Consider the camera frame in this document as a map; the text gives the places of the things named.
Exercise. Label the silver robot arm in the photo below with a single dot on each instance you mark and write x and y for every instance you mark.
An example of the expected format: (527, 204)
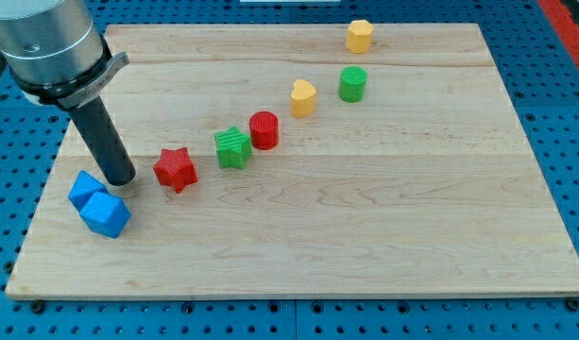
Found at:
(55, 52)

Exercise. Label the green star block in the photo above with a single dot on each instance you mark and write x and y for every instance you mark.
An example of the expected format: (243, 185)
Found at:
(233, 148)

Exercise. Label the red star block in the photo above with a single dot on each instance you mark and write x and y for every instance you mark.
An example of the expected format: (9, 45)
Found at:
(175, 169)

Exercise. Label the wooden board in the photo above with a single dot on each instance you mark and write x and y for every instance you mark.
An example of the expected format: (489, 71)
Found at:
(426, 188)

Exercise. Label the red cylinder block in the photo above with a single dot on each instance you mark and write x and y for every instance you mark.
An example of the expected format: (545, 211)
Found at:
(264, 129)

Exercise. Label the yellow heart block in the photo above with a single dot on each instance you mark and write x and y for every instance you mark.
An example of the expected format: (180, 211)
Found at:
(303, 98)

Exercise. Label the green cylinder block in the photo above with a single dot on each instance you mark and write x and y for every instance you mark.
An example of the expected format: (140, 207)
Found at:
(352, 84)

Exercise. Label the yellow hexagon block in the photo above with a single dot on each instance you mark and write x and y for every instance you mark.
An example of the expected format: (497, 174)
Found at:
(359, 36)

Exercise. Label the blue cube block front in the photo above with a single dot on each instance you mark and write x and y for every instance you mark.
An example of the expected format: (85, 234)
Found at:
(105, 214)

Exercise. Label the blue cube block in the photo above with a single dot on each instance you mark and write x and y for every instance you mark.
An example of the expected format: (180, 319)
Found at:
(83, 188)
(105, 214)

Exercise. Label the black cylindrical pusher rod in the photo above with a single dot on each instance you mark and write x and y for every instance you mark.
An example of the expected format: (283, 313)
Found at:
(99, 133)

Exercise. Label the blue cube block rear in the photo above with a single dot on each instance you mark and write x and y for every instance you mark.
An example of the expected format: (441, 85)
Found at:
(83, 188)

